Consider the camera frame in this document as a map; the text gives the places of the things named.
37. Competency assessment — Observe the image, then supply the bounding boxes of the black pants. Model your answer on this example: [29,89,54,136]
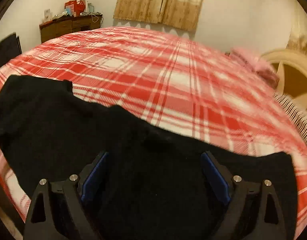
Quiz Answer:
[0,75,298,239]

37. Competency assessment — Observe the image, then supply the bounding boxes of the striped pillow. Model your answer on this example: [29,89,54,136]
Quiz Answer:
[273,93,307,146]

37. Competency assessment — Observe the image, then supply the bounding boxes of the red plaid bed cover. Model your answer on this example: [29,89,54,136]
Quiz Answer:
[0,27,307,236]

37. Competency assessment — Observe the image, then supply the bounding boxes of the cream wooden headboard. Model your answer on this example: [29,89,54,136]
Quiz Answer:
[261,49,307,110]

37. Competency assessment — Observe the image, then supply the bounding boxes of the pink folded blanket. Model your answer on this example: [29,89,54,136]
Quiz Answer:
[228,48,280,89]

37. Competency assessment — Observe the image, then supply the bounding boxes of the black chair with clothes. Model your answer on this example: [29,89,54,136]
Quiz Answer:
[0,33,22,68]

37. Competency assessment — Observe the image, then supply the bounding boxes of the beige curtain by headboard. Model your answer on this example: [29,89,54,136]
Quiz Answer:
[286,8,307,56]

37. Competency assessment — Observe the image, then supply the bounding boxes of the brown wooden dresser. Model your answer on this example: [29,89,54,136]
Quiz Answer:
[39,14,103,43]

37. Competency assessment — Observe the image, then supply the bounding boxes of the white greeting card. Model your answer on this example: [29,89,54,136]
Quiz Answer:
[43,9,52,22]

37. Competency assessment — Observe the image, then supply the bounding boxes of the red gift bag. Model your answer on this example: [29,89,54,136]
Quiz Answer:
[64,0,86,17]

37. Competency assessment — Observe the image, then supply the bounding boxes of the beige patterned window curtain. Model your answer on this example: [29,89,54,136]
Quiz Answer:
[113,0,203,32]

